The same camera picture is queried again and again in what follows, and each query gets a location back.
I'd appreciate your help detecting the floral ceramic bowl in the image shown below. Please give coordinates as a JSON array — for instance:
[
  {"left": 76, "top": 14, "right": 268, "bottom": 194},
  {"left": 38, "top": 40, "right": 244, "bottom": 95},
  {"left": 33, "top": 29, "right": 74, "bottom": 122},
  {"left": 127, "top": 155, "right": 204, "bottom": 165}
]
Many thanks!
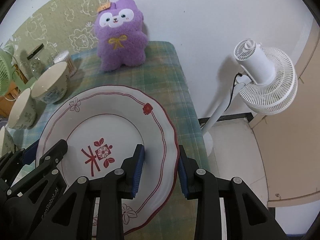
[
  {"left": 0, "top": 126, "right": 16, "bottom": 157},
  {"left": 31, "top": 61, "right": 69, "bottom": 104},
  {"left": 8, "top": 88, "right": 37, "bottom": 129}
]

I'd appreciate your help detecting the orange wooden chair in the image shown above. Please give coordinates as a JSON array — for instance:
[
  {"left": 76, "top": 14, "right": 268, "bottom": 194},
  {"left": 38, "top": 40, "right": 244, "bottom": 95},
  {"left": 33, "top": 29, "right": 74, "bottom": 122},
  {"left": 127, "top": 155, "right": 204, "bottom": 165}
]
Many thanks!
[{"left": 0, "top": 81, "right": 20, "bottom": 118}]

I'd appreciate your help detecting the white plate with red pattern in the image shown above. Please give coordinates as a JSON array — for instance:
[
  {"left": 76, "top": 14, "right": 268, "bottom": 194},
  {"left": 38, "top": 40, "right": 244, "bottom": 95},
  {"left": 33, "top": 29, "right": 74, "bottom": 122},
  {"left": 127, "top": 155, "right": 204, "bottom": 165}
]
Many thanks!
[{"left": 36, "top": 85, "right": 179, "bottom": 233}]

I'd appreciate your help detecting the white standing fan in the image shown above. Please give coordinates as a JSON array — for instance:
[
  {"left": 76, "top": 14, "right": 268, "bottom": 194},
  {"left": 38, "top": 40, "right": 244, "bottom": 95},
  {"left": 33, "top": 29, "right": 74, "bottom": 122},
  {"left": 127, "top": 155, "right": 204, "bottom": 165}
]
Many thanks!
[{"left": 201, "top": 38, "right": 298, "bottom": 155}]

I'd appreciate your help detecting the beige wooden door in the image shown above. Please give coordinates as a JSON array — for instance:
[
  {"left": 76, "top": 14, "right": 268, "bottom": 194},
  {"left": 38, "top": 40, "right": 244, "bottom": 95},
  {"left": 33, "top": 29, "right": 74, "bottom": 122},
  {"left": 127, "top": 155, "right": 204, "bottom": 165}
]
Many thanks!
[{"left": 253, "top": 22, "right": 319, "bottom": 207}]

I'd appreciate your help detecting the green cartoon wall mat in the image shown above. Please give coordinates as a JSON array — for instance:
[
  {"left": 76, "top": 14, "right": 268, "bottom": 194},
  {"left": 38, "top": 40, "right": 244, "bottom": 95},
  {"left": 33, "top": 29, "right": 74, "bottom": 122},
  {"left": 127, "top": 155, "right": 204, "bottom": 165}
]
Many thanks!
[{"left": 7, "top": 0, "right": 110, "bottom": 55}]

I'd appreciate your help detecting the green desk fan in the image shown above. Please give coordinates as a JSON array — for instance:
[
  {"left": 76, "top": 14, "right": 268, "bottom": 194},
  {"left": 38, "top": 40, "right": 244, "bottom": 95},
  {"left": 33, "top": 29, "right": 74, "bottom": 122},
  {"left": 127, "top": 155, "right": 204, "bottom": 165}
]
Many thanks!
[{"left": 1, "top": 44, "right": 36, "bottom": 96}]

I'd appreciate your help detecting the purple plush toy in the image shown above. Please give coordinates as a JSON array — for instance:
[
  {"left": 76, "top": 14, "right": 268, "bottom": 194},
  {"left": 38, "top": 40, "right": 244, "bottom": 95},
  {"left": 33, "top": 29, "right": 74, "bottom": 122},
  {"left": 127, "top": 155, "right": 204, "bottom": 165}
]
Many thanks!
[{"left": 94, "top": 0, "right": 148, "bottom": 72}]

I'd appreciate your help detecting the black fan power cable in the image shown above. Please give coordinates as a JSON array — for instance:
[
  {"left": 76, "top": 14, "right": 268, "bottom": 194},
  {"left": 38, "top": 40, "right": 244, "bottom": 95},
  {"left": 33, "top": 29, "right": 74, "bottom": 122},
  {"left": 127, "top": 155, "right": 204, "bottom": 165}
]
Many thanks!
[{"left": 226, "top": 72, "right": 244, "bottom": 112}]

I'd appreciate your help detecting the glass jar with black lid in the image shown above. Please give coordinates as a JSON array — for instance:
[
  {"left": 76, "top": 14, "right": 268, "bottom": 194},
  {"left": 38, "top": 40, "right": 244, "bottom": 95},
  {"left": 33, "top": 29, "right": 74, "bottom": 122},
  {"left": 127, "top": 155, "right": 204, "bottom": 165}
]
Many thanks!
[{"left": 27, "top": 44, "right": 46, "bottom": 79}]

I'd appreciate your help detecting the cotton swab container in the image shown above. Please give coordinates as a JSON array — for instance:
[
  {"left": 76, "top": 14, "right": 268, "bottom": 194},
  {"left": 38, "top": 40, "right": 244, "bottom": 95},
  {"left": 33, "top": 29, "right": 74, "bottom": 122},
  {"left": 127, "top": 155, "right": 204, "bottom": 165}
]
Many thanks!
[{"left": 53, "top": 50, "right": 77, "bottom": 77}]

